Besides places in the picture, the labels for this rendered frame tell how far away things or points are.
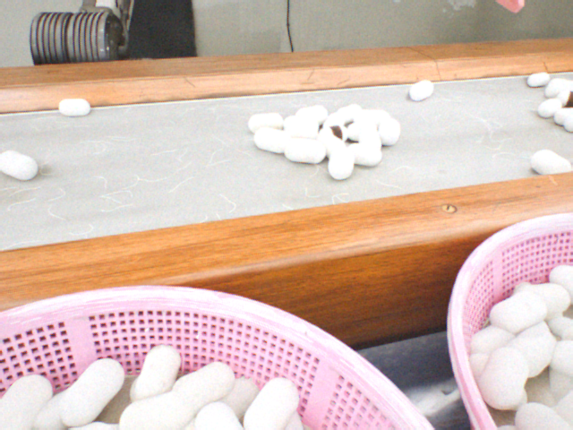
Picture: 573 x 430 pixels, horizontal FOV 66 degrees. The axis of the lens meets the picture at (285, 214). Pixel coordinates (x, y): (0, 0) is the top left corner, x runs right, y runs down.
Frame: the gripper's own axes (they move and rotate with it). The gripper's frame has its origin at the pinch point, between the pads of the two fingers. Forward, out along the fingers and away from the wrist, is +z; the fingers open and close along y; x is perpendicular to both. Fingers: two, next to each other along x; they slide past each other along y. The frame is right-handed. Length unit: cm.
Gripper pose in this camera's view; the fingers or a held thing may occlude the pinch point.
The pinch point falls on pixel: (516, 4)
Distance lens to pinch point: 72.8
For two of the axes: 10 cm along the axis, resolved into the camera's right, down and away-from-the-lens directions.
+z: 2.0, 9.4, -2.8
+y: 9.6, -1.4, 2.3
